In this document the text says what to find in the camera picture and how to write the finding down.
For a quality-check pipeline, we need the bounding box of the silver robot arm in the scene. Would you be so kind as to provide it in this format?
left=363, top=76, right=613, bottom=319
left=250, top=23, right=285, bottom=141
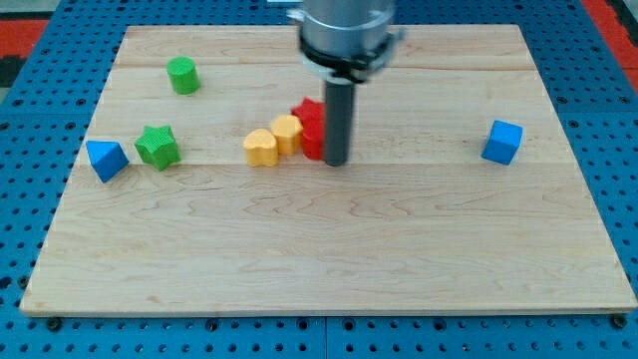
left=287, top=0, right=407, bottom=85

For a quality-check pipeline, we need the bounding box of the blue cube block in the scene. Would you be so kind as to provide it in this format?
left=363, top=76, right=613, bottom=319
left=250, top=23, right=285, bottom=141
left=481, top=120, right=523, bottom=166

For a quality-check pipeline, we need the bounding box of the red cylinder block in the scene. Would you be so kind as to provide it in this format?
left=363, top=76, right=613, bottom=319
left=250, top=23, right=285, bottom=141
left=302, top=121, right=324, bottom=161

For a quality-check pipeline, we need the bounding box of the yellow hexagon block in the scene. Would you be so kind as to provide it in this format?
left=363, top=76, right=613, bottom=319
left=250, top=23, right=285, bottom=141
left=270, top=115, right=303, bottom=155

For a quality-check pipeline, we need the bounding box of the yellow heart block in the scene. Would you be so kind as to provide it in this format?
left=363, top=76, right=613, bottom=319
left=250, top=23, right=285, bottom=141
left=243, top=129, right=279, bottom=167

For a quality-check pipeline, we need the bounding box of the red star block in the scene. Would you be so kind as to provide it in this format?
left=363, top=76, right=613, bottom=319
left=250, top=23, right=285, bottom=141
left=290, top=97, right=325, bottom=125

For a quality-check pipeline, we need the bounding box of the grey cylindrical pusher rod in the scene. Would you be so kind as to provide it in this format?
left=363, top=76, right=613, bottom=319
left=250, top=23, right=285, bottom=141
left=323, top=82, right=356, bottom=167

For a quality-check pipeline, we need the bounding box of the wooden board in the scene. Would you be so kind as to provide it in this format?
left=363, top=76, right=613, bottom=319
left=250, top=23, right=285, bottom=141
left=20, top=25, right=637, bottom=317

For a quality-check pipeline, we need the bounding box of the green star block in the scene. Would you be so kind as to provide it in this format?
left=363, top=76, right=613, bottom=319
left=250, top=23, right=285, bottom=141
left=135, top=126, right=181, bottom=172

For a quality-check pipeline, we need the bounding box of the green cylinder block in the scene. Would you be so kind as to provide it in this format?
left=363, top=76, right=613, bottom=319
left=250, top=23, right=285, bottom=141
left=166, top=56, right=200, bottom=95

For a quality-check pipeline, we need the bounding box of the blue triangular prism block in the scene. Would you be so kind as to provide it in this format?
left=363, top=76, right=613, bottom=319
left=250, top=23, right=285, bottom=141
left=86, top=141, right=129, bottom=182

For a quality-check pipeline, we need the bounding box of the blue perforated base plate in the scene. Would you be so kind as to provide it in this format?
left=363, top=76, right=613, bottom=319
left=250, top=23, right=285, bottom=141
left=1, top=1, right=637, bottom=358

